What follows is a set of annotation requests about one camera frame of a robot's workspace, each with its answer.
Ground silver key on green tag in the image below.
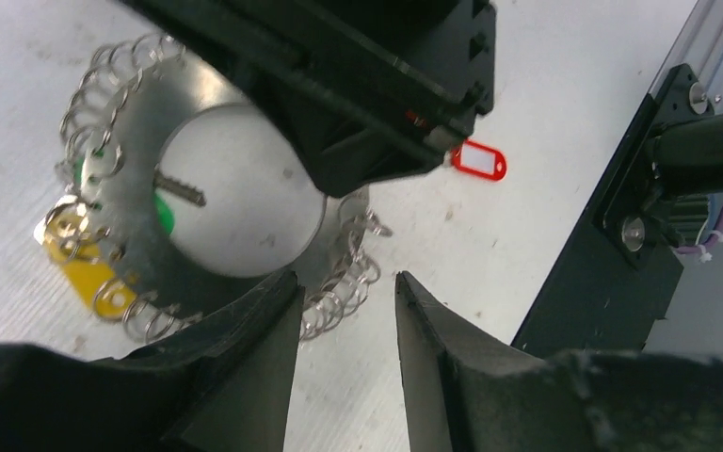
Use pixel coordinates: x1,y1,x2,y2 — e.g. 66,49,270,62
153,169,206,207

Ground green key tag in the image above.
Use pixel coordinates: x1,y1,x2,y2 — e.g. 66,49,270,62
74,157,175,235

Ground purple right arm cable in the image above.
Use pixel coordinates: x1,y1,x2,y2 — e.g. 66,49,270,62
673,191,723,264

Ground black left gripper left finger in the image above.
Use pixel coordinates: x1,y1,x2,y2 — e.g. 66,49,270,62
0,270,304,451

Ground red key tag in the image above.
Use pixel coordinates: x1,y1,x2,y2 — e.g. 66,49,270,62
450,139,507,182

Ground yellow key tag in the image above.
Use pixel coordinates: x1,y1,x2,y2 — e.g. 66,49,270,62
34,202,136,323

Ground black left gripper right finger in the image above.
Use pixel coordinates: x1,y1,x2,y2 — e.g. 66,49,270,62
394,271,723,451

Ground metal ring disc with keyrings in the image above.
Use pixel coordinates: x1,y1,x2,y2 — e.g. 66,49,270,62
53,33,391,344

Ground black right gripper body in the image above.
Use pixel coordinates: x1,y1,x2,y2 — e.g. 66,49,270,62
128,0,498,198

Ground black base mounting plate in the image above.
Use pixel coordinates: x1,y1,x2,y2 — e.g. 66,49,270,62
511,64,698,358

